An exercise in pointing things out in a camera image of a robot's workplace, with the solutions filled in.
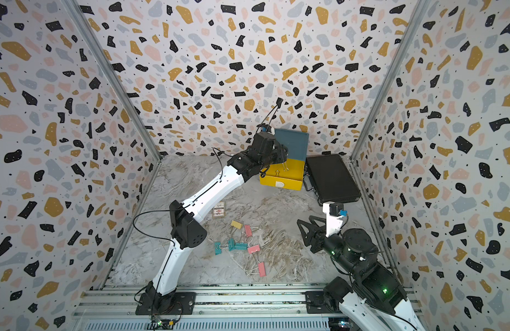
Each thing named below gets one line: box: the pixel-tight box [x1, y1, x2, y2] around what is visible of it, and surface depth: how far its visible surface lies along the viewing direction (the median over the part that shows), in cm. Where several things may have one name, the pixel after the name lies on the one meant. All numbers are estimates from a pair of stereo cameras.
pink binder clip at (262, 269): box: [257, 262, 267, 278], surface depth 83 cm
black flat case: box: [306, 153, 362, 205], surface depth 105 cm
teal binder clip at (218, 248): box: [214, 242, 223, 256], surface depth 88 cm
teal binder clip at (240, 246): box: [234, 242, 249, 251], surface depth 89 cm
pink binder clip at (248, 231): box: [244, 224, 253, 238], surface depth 94 cm
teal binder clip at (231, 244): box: [228, 237, 236, 252], surface depth 89 cm
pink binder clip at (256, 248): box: [248, 244, 261, 254], surface depth 88 cm
